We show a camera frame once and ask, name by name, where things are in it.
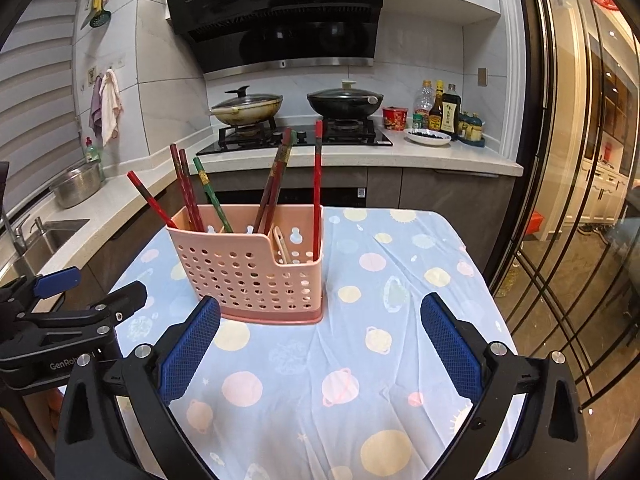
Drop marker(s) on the hanging metal knife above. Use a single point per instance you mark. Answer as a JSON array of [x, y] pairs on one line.
[[85, 22]]

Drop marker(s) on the steel sink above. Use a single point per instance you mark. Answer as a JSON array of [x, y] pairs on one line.
[[50, 240]]

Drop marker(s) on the dark red chopstick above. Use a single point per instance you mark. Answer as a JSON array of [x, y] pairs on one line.
[[186, 180], [177, 175]]

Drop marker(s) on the white plate with dark food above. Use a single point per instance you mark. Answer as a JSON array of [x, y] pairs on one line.
[[425, 136]]

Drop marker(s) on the black built-in oven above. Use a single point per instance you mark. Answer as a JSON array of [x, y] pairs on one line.
[[340, 195]]

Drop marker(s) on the black gas stove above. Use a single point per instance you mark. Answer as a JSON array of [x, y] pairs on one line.
[[225, 146]]

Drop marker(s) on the yellow cap sauce bottle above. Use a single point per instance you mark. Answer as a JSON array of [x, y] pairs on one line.
[[436, 117]]

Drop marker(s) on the purple hanging cloth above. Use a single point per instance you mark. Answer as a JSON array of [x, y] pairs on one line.
[[95, 107]]

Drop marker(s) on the cream wok with lid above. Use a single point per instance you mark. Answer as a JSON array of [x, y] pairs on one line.
[[245, 110]]

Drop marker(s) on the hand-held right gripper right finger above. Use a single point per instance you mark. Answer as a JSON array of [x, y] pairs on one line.
[[452, 345]]

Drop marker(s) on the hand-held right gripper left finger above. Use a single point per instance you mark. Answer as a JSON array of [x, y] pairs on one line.
[[192, 345]]

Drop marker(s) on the green chopstick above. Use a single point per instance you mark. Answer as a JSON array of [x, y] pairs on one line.
[[210, 192]]

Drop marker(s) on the pink utensil holder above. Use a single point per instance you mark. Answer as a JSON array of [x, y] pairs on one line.
[[225, 270]]

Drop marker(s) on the small green cap jar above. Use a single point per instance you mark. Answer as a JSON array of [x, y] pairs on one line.
[[417, 122]]

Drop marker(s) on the clear oil bottle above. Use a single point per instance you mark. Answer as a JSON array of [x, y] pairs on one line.
[[424, 100]]

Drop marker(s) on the green dish soap bottle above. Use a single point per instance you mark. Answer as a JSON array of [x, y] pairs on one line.
[[92, 155]]

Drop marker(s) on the beige wall outlet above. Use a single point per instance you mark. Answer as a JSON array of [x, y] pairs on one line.
[[482, 77]]

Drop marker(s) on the black range hood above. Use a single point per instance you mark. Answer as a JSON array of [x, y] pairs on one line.
[[280, 35]]

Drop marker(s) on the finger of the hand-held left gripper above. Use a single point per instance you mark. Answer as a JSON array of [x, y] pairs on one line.
[[55, 281], [125, 300]]

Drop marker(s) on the black wok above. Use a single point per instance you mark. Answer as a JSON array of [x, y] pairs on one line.
[[342, 102]]

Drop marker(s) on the spice jar set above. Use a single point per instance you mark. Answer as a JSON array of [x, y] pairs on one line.
[[472, 127]]

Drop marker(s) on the printed blue tablecloth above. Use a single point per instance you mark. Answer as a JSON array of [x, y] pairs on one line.
[[350, 335]]

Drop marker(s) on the red instant noodle cup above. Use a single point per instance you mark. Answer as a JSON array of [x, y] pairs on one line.
[[395, 119]]

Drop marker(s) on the brown chopstick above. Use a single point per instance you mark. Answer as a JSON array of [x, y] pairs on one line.
[[284, 162], [276, 162]]

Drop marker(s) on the hanging kitchen utensils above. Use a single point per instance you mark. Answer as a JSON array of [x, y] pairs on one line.
[[99, 20]]

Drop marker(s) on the gold wall outlet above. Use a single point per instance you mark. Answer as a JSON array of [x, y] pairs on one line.
[[91, 75]]

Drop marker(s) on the pale pink hanging cloth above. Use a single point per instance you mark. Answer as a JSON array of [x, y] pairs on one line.
[[110, 110]]

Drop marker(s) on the metal basin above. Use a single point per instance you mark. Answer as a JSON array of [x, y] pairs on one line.
[[75, 185]]

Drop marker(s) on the cream spoon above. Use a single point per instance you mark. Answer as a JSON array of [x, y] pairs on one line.
[[283, 247]]

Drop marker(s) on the glass sliding door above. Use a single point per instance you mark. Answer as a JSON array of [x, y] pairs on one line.
[[575, 185]]

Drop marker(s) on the white window blinds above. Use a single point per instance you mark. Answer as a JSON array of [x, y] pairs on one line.
[[35, 85]]

